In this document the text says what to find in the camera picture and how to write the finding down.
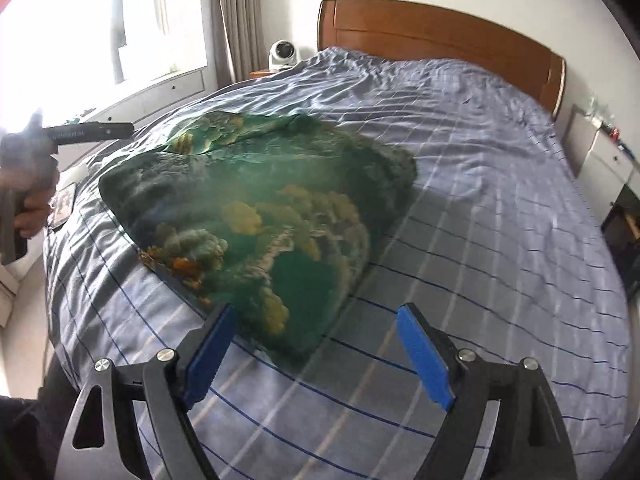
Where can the blue plaid bed duvet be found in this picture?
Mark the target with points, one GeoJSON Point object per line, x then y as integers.
{"type": "Point", "coordinates": [499, 250]}

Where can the white window side cabinet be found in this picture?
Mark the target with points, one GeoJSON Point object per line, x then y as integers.
{"type": "Point", "coordinates": [137, 102]}

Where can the wooden chair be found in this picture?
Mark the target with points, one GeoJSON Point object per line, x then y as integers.
{"type": "Point", "coordinates": [621, 233]}

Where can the brown wooden headboard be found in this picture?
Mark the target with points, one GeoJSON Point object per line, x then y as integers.
{"type": "Point", "coordinates": [407, 31]}

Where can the person's left hand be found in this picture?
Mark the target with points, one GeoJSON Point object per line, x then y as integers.
{"type": "Point", "coordinates": [36, 202]}

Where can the white round desk fan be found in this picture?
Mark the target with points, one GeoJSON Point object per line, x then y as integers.
{"type": "Point", "coordinates": [282, 55]}

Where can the red can on desk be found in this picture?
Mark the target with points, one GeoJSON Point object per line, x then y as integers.
{"type": "Point", "coordinates": [614, 133]}

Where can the green landscape print silk jacket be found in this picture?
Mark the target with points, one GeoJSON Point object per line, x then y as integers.
{"type": "Point", "coordinates": [277, 216]}

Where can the wooden bedside table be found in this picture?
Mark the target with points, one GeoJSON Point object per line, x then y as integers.
{"type": "Point", "coordinates": [262, 73]}

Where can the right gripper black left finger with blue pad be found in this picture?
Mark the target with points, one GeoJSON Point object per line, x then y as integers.
{"type": "Point", "coordinates": [102, 439]}

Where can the beige window curtain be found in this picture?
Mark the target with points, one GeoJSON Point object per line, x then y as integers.
{"type": "Point", "coordinates": [242, 21]}

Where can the white desk with drawers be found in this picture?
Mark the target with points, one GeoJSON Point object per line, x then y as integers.
{"type": "Point", "coordinates": [603, 170]}

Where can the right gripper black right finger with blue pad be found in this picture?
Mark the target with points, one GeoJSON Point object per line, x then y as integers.
{"type": "Point", "coordinates": [530, 440]}

